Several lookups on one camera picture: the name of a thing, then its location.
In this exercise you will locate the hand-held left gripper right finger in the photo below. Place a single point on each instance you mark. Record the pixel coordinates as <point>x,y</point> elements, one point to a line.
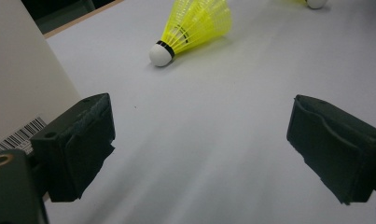
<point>338,149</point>

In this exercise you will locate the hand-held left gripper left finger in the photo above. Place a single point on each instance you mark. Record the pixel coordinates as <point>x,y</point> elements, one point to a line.
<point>76,146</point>

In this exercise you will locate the white plastic storage bin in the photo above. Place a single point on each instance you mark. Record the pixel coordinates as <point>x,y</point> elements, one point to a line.
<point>20,68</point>

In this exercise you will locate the yellow shuttlecock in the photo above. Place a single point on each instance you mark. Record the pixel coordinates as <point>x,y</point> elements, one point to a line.
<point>316,3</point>
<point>195,25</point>

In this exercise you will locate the white table cover sheet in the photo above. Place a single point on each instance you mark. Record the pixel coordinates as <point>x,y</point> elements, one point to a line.
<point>207,140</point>

